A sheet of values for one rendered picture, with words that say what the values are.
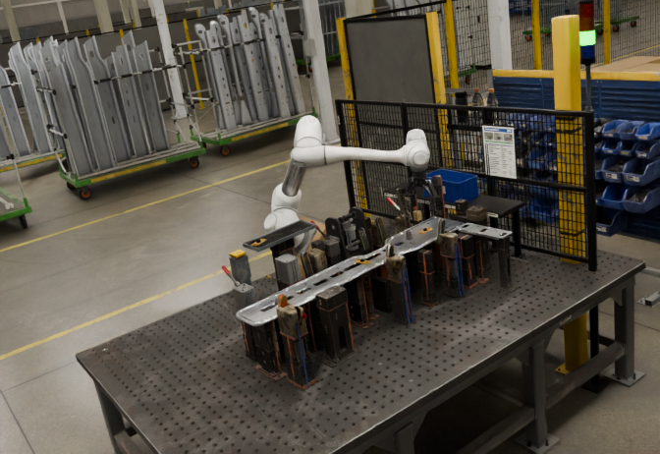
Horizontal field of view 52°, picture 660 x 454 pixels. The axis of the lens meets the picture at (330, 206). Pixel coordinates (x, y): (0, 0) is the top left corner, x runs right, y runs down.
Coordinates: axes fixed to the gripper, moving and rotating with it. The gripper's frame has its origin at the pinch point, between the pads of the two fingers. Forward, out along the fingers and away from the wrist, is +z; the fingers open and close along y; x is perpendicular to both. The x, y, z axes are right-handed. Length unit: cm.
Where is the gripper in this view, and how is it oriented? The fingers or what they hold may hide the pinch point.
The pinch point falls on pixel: (422, 206)
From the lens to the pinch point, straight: 363.5
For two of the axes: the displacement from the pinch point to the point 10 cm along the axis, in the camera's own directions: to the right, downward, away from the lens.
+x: 7.5, -3.0, 5.9
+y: 6.5, 1.5, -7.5
